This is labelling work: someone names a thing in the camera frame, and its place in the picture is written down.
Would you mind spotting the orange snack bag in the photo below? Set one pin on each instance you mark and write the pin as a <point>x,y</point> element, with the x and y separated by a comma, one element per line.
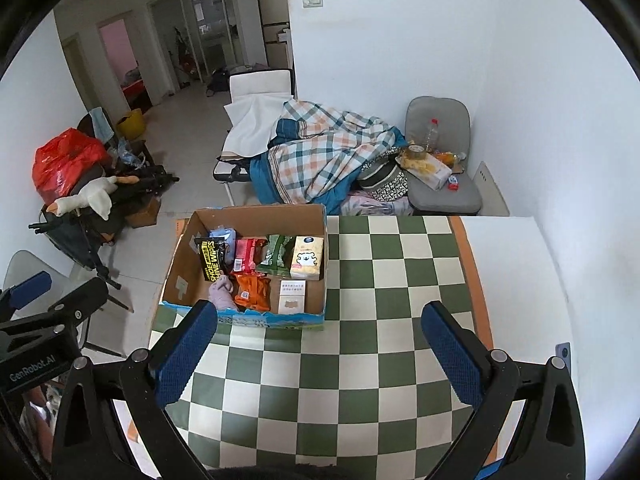
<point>252,292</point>

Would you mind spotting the black yellow snack bag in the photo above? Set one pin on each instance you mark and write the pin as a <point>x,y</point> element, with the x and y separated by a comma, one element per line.
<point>212,251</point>

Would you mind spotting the yellow snack box on chair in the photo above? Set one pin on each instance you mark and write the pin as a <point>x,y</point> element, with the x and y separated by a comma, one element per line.
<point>426,168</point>

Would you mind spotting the light blue wipes pack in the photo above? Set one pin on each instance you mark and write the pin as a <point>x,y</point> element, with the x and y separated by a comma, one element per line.
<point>224,241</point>

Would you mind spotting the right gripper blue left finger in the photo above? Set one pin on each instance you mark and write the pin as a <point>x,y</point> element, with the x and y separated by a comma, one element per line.
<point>177,353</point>

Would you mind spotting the plaid quilt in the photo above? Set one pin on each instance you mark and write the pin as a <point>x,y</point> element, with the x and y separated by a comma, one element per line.
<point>319,151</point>

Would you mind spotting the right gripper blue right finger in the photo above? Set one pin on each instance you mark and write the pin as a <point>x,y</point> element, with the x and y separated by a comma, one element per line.
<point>457,350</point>

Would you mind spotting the cardboard box blue exterior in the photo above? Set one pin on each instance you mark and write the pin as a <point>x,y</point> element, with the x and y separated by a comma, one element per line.
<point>185,284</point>

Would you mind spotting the red plastic bag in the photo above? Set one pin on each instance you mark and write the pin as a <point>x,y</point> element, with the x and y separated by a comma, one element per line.
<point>62,161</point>

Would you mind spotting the white tissue packet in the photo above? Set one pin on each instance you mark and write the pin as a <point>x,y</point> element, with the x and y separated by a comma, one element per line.
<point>292,297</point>

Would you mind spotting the pink plush toy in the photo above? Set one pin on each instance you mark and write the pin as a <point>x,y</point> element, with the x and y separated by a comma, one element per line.
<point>220,294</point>

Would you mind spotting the white goose plush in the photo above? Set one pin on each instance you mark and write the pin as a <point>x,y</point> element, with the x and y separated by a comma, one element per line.
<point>96,195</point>

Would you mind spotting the yellow bucket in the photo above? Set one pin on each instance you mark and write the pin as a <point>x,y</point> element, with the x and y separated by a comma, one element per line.
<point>132,125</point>

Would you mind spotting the green white checkered tablecloth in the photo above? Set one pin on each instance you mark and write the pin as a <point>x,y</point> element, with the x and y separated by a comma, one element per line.
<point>364,390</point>

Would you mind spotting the white folding chair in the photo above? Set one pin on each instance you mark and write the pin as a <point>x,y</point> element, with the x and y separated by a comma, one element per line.
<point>257,100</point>

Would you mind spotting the green snack bag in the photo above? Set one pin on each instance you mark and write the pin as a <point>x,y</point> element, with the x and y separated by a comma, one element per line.
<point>275,260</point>

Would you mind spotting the blue phone on table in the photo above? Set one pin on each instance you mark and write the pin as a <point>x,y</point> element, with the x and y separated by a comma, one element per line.
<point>562,352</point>

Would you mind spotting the grey cushioned chair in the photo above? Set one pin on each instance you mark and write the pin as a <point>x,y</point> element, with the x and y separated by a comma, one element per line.
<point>460,194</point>

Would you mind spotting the red snack bag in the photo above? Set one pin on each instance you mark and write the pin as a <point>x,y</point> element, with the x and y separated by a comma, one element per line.
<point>247,253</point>

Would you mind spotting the yellow tissue pack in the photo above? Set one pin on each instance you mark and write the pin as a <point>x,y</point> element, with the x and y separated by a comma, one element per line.
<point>307,258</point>

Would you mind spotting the clear plastic bottle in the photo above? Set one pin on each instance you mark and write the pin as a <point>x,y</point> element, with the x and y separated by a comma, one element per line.
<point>432,135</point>

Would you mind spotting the zebra pattern cushion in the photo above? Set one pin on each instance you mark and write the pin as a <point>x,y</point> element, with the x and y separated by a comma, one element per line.
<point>383,180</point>

